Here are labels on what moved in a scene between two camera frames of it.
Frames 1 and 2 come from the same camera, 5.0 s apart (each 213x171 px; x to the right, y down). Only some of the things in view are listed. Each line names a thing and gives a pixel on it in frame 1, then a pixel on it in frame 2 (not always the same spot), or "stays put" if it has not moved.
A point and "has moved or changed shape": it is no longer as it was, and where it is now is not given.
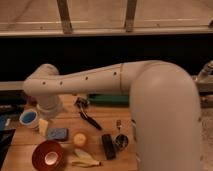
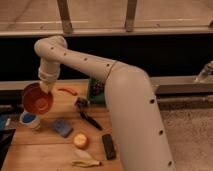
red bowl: [48, 155] has moved or changed shape
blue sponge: [61, 134] → [62, 127]
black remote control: [109, 146] stays put
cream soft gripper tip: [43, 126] → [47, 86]
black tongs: [83, 113] stays put
